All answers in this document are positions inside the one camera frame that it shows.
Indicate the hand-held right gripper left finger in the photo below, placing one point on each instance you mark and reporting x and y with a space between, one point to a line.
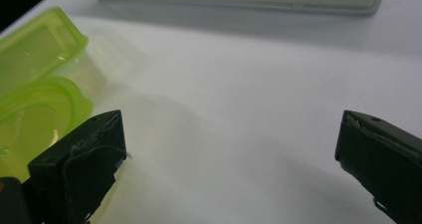
83 157

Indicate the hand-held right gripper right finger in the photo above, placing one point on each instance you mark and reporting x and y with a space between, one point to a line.
384 157

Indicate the green round plastic container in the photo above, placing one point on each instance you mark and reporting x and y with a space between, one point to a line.
33 117

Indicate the green rectangular plastic container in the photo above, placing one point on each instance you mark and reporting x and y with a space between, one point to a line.
36 48

